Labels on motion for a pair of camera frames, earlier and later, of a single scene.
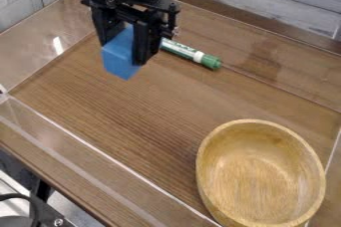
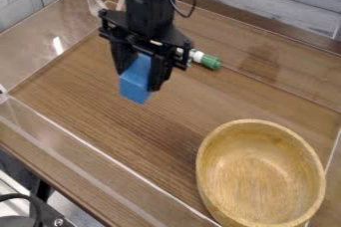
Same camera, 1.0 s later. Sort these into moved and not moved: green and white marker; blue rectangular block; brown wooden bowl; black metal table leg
Moved: blue rectangular block
Not moved: black metal table leg; green and white marker; brown wooden bowl
